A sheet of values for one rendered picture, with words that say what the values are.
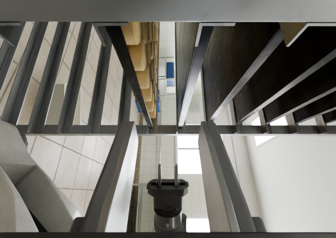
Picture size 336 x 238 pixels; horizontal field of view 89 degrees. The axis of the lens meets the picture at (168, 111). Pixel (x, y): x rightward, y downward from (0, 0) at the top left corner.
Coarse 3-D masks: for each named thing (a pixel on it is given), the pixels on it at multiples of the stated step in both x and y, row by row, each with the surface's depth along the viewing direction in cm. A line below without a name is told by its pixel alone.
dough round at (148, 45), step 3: (147, 39) 34; (147, 42) 33; (147, 45) 33; (147, 48) 33; (147, 51) 33; (147, 54) 33; (150, 54) 37; (147, 57) 33; (150, 57) 37; (147, 60) 34; (147, 63) 35
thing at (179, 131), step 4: (176, 76) 58; (176, 80) 57; (176, 84) 57; (176, 88) 56; (176, 92) 56; (176, 96) 55; (176, 100) 55; (176, 104) 54; (176, 108) 54; (176, 112) 53; (176, 116) 53; (176, 120) 52; (184, 120) 55; (176, 124) 52; (184, 124) 55; (176, 128) 52; (184, 128) 54; (176, 132) 52; (180, 132) 54; (184, 132) 54
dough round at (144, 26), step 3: (141, 24) 27; (144, 24) 28; (141, 27) 27; (144, 27) 28; (141, 30) 27; (144, 30) 28; (141, 33) 27; (144, 33) 28; (141, 36) 28; (144, 36) 28; (144, 39) 29
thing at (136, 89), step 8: (112, 32) 17; (120, 32) 17; (112, 40) 18; (120, 40) 18; (120, 48) 19; (120, 56) 21; (128, 56) 21; (128, 64) 22; (128, 72) 24; (128, 80) 26; (136, 80) 26; (136, 88) 28; (136, 96) 31; (144, 104) 35; (144, 112) 39; (152, 128) 53
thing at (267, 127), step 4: (260, 112) 55; (260, 116) 55; (264, 116) 53; (260, 120) 55; (264, 120) 52; (260, 124) 55; (264, 124) 52; (268, 124) 55; (264, 128) 52; (268, 128) 54; (264, 132) 52; (268, 132) 54
